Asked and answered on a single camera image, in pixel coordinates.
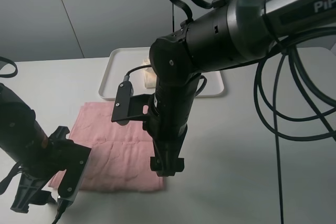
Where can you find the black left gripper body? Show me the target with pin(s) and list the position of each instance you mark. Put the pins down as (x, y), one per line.
(36, 176)

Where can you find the pink towel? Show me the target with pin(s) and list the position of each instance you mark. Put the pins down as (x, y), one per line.
(120, 155)

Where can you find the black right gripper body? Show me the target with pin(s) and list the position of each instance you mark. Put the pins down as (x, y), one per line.
(169, 109)

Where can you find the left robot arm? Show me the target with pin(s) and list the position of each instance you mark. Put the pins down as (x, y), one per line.
(38, 157)

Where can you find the white plastic tray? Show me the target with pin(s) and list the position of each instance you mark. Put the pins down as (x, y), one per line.
(124, 59)

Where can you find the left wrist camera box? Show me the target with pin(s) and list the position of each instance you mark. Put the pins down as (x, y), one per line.
(75, 168)

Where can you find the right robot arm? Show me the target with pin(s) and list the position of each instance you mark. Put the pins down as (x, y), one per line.
(218, 35)

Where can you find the cream white towel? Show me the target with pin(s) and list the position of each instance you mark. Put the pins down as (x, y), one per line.
(149, 77)

